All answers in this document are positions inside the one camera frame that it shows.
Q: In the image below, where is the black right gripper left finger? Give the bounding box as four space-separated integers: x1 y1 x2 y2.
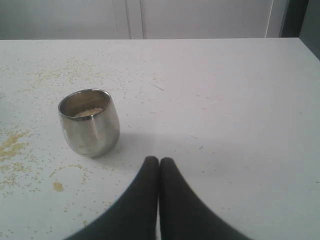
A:
68 156 159 240

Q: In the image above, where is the stainless steel cup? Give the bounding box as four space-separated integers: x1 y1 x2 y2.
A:
58 88 121 158

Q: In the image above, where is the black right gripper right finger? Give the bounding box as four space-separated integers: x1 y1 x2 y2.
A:
159 157 248 240

